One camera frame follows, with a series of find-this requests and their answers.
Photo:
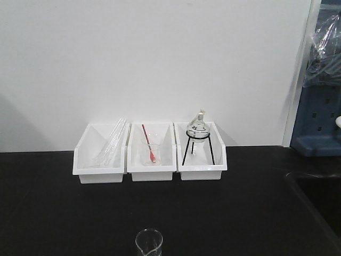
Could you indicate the middle white storage bin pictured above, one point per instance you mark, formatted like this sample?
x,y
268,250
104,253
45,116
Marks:
x,y
160,133

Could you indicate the white storage bin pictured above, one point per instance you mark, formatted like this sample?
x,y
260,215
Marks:
x,y
200,161
89,145
160,133

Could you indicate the blue pegboard drying rack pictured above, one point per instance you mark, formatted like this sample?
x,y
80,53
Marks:
x,y
317,125

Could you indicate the right white storage bin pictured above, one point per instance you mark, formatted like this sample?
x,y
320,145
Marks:
x,y
200,161

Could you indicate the glass alcohol lamp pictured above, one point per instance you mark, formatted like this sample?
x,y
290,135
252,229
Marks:
x,y
197,128

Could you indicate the small glass beaker in bin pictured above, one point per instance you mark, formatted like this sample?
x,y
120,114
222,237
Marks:
x,y
145,157

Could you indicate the clear plastic bag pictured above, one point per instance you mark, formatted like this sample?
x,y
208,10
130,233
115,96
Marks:
x,y
324,62

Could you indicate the black lab sink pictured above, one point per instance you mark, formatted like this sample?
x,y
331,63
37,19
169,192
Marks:
x,y
320,193

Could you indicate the left white storage bin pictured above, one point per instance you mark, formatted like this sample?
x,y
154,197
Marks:
x,y
89,145

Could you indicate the clear glass beaker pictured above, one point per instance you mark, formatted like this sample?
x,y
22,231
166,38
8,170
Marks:
x,y
149,241

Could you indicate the red handled stirring tool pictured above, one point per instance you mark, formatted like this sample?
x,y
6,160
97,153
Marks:
x,y
152,156

